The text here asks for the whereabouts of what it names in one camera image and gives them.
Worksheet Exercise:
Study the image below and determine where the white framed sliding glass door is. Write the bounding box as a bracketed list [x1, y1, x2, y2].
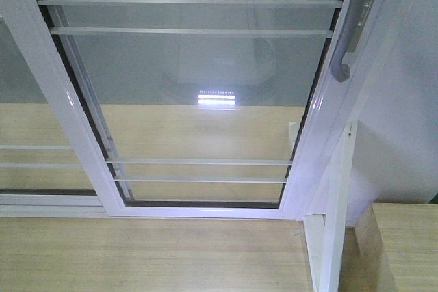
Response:
[0, 0, 401, 220]

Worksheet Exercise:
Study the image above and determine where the grey metal door handle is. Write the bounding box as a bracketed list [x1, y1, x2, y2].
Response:
[329, 0, 374, 82]

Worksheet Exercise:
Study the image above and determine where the light wooden platform board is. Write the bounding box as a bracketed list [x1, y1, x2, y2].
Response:
[1, 105, 313, 291]

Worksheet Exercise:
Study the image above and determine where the fixed white framed glass panel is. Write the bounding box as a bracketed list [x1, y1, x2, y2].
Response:
[1, 22, 107, 218]

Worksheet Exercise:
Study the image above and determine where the light wooden box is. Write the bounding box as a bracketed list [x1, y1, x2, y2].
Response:
[355, 203, 437, 291]

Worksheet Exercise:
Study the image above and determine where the green cushion bag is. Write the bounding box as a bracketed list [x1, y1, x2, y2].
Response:
[430, 194, 438, 204]

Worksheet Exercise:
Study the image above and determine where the white door frame post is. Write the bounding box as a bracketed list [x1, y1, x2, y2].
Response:
[300, 0, 432, 292]

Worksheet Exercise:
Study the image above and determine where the white wall panel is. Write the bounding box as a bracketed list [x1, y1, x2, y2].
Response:
[346, 0, 437, 226]

